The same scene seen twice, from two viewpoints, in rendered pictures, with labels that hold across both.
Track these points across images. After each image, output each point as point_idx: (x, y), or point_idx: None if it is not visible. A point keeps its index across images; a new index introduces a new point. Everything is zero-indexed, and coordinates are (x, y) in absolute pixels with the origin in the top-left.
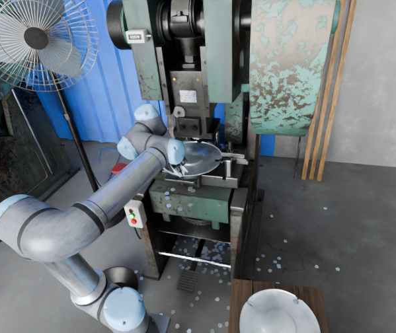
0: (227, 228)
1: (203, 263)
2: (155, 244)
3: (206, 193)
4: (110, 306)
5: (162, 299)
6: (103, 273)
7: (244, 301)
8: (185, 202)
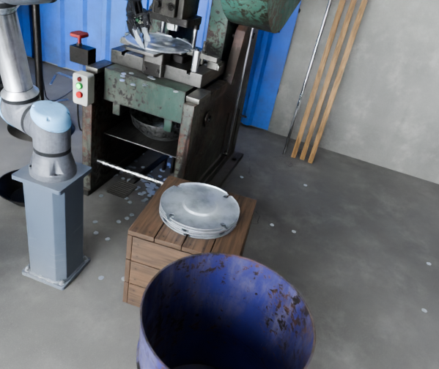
0: None
1: (146, 194)
2: (95, 143)
3: (165, 83)
4: (38, 107)
5: (87, 210)
6: (37, 88)
7: None
8: (141, 89)
